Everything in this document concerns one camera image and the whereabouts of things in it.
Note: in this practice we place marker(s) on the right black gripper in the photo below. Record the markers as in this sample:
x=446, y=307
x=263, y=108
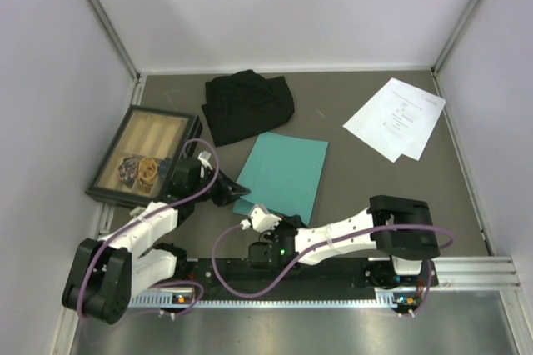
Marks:
x=295, y=221

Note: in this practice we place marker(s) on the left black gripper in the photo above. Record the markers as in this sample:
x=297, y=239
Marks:
x=228, y=191

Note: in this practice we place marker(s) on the teal file folder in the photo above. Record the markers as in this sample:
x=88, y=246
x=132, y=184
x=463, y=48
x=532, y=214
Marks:
x=283, y=174

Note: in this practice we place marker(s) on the white paper sheet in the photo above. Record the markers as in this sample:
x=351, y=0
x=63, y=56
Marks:
x=414, y=151
x=397, y=116

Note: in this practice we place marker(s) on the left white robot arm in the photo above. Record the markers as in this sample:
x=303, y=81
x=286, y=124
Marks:
x=107, y=273

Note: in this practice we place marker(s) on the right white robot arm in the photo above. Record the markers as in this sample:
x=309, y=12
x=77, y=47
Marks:
x=399, y=227

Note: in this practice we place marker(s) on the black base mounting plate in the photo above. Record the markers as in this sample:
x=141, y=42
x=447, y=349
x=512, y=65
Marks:
x=336, y=278

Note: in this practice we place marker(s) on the black folded cloth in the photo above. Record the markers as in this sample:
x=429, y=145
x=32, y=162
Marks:
x=244, y=105

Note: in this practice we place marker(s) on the white zip tie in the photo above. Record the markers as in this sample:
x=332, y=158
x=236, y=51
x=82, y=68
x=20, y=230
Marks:
x=136, y=211

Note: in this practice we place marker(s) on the black glass-lid display box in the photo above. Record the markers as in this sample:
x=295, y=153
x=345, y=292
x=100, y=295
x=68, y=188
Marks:
x=137, y=166

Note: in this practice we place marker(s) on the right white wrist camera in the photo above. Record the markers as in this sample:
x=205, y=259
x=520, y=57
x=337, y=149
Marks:
x=260, y=220

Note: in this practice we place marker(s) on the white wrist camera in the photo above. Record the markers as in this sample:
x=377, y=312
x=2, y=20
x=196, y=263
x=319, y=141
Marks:
x=260, y=220
x=204, y=157

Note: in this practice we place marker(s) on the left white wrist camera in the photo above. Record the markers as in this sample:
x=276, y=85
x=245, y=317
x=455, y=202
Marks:
x=204, y=157

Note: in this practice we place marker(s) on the grey slotted cable duct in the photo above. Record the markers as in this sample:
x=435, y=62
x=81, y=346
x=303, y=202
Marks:
x=168, y=300

